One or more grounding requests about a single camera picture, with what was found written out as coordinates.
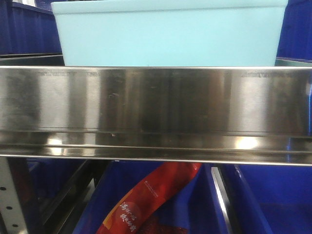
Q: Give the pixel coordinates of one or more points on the light blue plastic bin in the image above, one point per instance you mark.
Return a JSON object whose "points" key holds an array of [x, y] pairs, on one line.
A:
{"points": [[169, 32]]}

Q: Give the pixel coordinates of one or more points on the stainless steel shelf rail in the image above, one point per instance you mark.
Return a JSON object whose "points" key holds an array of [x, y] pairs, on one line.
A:
{"points": [[246, 115]]}

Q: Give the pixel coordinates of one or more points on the red snack bag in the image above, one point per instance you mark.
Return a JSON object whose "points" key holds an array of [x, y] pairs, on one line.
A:
{"points": [[129, 214]]}

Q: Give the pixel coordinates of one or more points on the dark blue bin lower right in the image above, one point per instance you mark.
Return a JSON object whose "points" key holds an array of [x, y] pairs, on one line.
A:
{"points": [[270, 199]]}

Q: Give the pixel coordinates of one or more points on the perforated grey rack upright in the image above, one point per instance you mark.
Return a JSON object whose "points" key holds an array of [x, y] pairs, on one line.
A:
{"points": [[10, 204]]}

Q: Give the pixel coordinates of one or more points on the dark blue bin upper right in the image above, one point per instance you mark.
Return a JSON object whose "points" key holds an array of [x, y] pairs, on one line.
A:
{"points": [[296, 34]]}

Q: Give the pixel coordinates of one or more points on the dark blue bin upper left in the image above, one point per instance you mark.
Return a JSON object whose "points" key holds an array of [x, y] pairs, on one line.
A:
{"points": [[26, 29]]}

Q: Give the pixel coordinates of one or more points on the dark blue bin lower middle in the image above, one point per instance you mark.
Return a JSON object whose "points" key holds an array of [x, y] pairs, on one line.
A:
{"points": [[194, 210]]}

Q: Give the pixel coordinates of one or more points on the dark blue bin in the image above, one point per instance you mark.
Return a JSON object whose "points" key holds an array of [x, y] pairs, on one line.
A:
{"points": [[270, 199], [26, 29], [296, 34], [194, 210]]}

